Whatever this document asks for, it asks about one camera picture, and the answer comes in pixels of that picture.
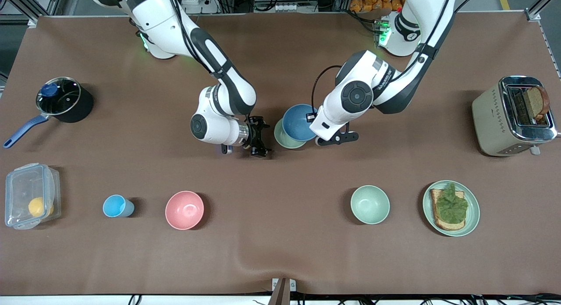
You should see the pink bowl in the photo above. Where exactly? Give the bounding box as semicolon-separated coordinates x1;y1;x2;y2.
165;191;205;231

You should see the light blue cup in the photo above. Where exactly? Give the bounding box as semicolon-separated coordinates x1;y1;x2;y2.
103;194;135;218

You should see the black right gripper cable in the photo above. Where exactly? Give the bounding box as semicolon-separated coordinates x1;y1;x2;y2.
167;0;233;82

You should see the pale green bowl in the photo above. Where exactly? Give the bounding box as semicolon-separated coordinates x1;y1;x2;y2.
350;185;391;225
274;118;307;149

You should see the toast slice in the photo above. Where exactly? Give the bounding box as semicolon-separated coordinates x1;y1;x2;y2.
430;189;467;231

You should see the brown bread slice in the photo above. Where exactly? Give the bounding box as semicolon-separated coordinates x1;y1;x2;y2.
522;86;550;121

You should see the yellow lemon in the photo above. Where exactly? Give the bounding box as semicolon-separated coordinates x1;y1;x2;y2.
28;197;54;218

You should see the green lettuce leaf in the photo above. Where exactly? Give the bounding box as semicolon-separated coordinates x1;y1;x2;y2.
436;183;469;223

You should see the cream and chrome toaster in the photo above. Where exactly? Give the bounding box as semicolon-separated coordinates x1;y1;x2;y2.
472;75;559;157

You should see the brown table cover cloth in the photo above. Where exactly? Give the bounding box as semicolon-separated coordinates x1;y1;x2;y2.
0;11;561;296

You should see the clear plastic food container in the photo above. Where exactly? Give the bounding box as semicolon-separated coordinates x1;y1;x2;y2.
4;163;62;230

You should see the white power strip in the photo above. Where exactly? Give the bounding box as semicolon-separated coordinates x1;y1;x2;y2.
178;0;220;14

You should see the metal table edge bracket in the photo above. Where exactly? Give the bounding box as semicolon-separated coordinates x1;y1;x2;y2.
272;277;297;305

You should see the aluminium frame rail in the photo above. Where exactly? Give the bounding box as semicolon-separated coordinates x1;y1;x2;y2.
0;0;60;27
526;0;561;78

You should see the orange snack bag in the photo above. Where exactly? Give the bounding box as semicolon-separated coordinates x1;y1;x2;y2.
349;0;406;13

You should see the pale green plate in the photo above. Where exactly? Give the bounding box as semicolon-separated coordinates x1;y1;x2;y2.
423;180;480;237

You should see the blue bowl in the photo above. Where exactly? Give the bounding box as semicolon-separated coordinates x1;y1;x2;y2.
282;104;318;142

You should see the dark pot with blue handle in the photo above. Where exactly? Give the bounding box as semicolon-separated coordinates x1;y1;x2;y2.
3;76;94;149

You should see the glass lid with blue knob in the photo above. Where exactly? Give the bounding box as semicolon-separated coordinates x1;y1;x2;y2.
36;77;82;115

